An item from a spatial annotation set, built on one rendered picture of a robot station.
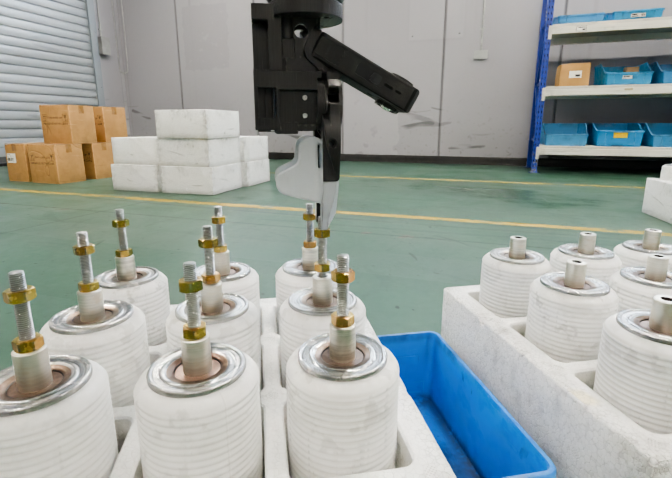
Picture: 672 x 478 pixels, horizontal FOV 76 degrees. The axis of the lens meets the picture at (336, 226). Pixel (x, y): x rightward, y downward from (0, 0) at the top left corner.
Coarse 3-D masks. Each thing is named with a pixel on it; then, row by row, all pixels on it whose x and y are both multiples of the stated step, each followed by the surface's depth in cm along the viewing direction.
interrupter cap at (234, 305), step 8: (200, 296) 48; (224, 296) 48; (232, 296) 49; (240, 296) 48; (184, 304) 46; (200, 304) 47; (224, 304) 47; (232, 304) 47; (240, 304) 46; (248, 304) 46; (176, 312) 44; (184, 312) 44; (200, 312) 45; (224, 312) 45; (232, 312) 44; (240, 312) 44; (184, 320) 43; (200, 320) 42; (208, 320) 42; (216, 320) 42; (224, 320) 43
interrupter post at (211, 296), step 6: (204, 288) 44; (210, 288) 44; (216, 288) 44; (204, 294) 44; (210, 294) 44; (216, 294) 45; (222, 294) 46; (204, 300) 45; (210, 300) 44; (216, 300) 45; (222, 300) 46; (204, 306) 45; (210, 306) 45; (216, 306) 45; (222, 306) 46; (204, 312) 45; (210, 312) 45; (216, 312) 45
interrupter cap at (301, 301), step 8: (304, 288) 51; (312, 288) 51; (336, 288) 51; (296, 296) 49; (304, 296) 49; (312, 296) 49; (336, 296) 49; (352, 296) 48; (296, 304) 46; (304, 304) 46; (312, 304) 47; (336, 304) 47; (352, 304) 46; (304, 312) 45; (312, 312) 44; (320, 312) 44; (328, 312) 44
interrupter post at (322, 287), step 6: (312, 276) 47; (330, 276) 47; (312, 282) 47; (318, 282) 46; (324, 282) 46; (330, 282) 47; (318, 288) 46; (324, 288) 46; (330, 288) 47; (318, 294) 47; (324, 294) 46; (330, 294) 47; (318, 300) 47; (324, 300) 47; (330, 300) 47
